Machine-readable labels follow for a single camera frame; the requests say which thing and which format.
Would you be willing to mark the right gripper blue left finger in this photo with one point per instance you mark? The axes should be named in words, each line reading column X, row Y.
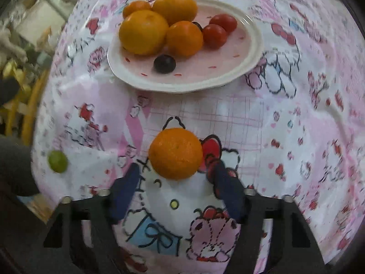
column 106, row 211

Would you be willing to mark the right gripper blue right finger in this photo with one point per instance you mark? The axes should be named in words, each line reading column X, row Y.
column 249, row 209

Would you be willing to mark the green grape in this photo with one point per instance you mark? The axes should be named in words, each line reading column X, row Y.
column 58, row 161

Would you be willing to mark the medium orange mandarin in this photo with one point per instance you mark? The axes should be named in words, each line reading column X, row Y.
column 175, row 154

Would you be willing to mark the dark purple grape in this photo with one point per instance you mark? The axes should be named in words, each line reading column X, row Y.
column 164, row 64

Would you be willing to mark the red cherry tomato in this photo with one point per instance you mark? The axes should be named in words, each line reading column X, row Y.
column 226, row 21
column 214, row 36

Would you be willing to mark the large orange mandarin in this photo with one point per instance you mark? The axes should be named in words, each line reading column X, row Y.
column 143, row 33

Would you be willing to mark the small orange mandarin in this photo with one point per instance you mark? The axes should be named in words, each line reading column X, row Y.
column 184, row 39

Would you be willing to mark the small orange tangerine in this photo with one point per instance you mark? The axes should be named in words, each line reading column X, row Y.
column 135, row 6

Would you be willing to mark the large orange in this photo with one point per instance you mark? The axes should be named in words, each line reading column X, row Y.
column 176, row 10

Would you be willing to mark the pink Hello Kitty bedsheet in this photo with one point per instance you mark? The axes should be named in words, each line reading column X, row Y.
column 293, row 125

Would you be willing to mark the yellow wooden rack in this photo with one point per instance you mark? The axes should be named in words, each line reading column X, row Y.
column 18, row 115

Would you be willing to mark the white pink oval plate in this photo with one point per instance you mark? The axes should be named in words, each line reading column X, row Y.
column 208, row 68

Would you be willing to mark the red cherry tomato on plate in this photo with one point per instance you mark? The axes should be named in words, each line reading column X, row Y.
column 226, row 21

